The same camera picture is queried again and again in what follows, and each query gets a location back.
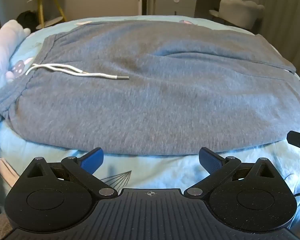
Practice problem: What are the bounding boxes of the light blue printed blanket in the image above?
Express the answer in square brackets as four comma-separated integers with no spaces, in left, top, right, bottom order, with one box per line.
[0,15,300,220]

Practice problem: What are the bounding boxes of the white plush toy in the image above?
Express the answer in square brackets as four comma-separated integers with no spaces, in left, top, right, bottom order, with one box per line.
[0,19,31,132]

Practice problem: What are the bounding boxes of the grey drawstring pants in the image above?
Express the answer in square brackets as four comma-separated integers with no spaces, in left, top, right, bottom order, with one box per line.
[0,20,297,155]

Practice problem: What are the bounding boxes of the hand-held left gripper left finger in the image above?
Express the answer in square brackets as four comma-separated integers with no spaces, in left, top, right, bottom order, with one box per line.
[19,147,117,198]

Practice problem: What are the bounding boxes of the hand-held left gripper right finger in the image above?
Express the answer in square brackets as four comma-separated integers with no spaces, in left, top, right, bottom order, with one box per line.
[184,147,287,198]

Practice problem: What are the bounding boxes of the grey bedside cabinet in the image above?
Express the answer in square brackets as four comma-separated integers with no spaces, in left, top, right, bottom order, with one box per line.
[154,0,198,18]

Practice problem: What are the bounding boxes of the black bag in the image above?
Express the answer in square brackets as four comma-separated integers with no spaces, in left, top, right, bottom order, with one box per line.
[16,10,39,33]

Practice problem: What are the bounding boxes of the white shell-back chair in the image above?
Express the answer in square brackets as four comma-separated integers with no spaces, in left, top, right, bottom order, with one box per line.
[209,0,265,34]

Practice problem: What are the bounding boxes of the yellow side table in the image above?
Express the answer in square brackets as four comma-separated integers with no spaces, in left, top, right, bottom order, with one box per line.
[27,0,67,29]

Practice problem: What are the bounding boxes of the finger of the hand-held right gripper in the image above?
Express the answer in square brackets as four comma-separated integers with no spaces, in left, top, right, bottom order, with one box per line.
[287,131,300,162]

